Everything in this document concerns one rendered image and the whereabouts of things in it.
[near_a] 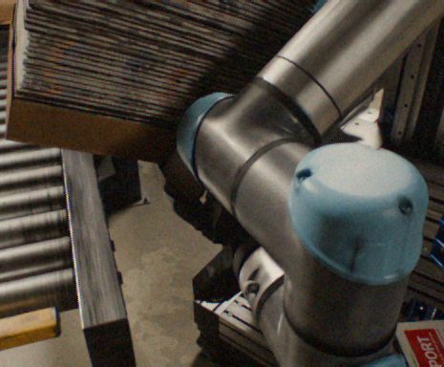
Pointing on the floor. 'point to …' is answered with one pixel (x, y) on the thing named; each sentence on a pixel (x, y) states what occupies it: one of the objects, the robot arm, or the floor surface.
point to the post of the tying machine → (129, 180)
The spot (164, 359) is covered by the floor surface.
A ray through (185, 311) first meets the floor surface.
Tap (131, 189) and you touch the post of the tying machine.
